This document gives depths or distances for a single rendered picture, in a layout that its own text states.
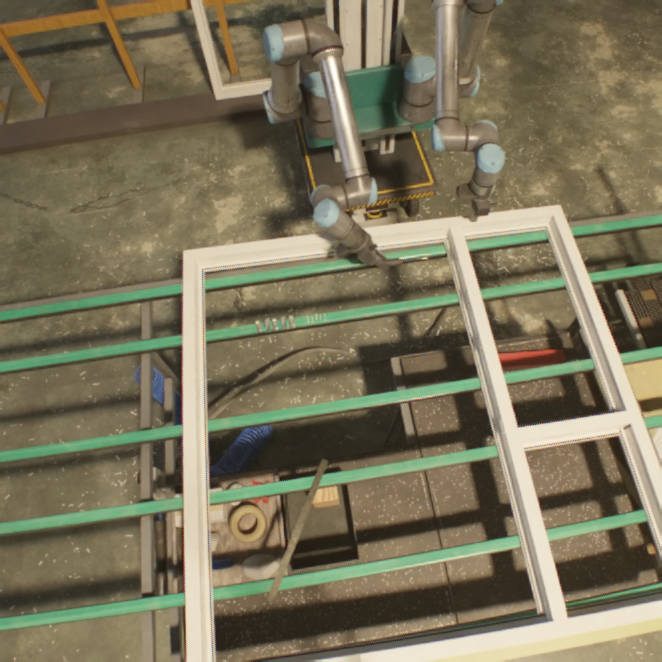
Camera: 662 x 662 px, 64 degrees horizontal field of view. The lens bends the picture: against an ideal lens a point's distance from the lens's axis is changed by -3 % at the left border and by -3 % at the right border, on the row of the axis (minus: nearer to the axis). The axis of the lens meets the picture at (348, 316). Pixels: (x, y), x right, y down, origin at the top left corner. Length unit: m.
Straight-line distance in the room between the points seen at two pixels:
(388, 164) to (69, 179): 2.10
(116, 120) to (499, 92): 2.66
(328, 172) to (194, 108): 1.29
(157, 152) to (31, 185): 0.85
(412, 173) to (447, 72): 1.15
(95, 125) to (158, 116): 0.44
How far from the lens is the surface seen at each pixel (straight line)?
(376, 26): 2.73
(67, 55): 5.01
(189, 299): 2.05
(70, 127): 4.27
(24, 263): 3.74
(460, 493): 2.11
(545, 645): 1.79
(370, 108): 2.88
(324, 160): 3.19
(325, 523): 2.07
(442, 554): 1.80
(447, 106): 2.01
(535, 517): 1.80
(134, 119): 4.13
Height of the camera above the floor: 2.65
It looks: 63 degrees down
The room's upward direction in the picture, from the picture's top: 2 degrees counter-clockwise
